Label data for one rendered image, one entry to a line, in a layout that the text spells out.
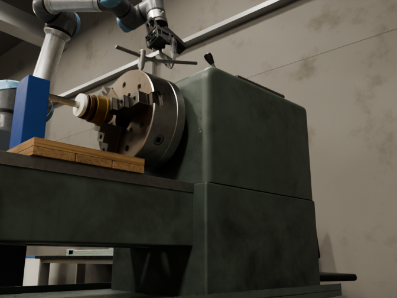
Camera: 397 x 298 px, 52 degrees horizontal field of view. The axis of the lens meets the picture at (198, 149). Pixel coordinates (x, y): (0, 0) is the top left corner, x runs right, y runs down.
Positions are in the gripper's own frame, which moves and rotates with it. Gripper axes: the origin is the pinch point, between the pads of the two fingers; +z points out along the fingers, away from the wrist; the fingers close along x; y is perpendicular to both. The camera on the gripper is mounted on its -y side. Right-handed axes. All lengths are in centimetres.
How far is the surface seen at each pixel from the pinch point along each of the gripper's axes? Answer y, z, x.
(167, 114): 13.5, 28.9, 5.7
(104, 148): 22.4, 30.6, -15.6
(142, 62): 14.7, 4.8, 0.5
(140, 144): 18.6, 35.9, -2.6
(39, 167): 50, 50, 0
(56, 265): -201, -85, -502
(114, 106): 26.0, 24.4, -2.7
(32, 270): -169, -82, -513
